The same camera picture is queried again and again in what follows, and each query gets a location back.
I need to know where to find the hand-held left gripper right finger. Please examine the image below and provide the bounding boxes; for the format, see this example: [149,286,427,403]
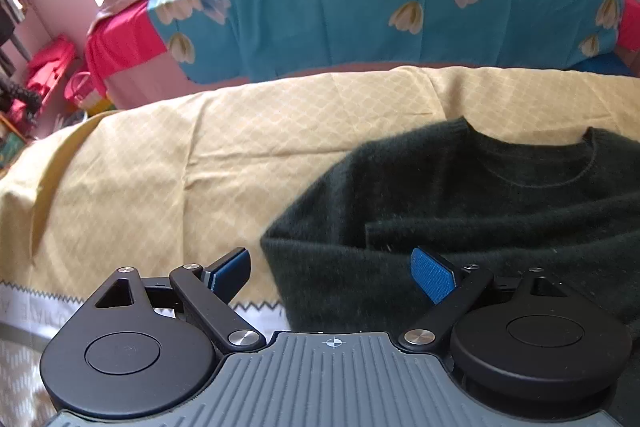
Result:
[399,247,577,352]

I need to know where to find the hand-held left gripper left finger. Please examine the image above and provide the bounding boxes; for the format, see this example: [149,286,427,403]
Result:
[94,248,267,354]

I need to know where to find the dark green knit sweater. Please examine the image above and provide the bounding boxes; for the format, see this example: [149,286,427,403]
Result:
[260,117,640,339]

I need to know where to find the yellow diamond patterned cloth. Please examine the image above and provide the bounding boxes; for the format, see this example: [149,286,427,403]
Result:
[0,66,640,308]

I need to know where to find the pink plastic basket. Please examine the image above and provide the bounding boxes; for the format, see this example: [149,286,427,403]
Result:
[64,71,103,110]

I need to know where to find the beige chevron patterned cloth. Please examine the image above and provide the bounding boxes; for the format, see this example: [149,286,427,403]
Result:
[0,335,57,427]

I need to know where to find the red bed sheet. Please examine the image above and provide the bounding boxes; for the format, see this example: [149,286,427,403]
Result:
[84,0,168,84]

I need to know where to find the red cloth pile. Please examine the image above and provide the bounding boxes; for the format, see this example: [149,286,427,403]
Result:
[24,35,77,94]

